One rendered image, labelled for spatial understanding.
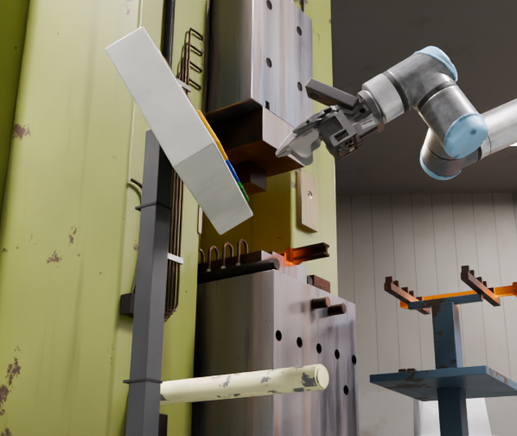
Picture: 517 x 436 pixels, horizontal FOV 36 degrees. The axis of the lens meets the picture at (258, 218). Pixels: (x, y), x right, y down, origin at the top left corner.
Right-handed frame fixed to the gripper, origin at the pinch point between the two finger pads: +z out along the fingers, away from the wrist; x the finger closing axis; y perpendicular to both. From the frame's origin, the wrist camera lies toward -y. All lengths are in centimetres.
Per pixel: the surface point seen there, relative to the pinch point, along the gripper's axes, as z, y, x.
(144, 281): 34.1, 14.5, -11.5
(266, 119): -5.1, -27.4, 36.6
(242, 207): 12.3, 6.5, 0.2
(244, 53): -9, -45, 32
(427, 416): -37, 9, 534
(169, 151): 18.3, 3.6, -27.1
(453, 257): -164, -131, 695
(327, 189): -15, -25, 91
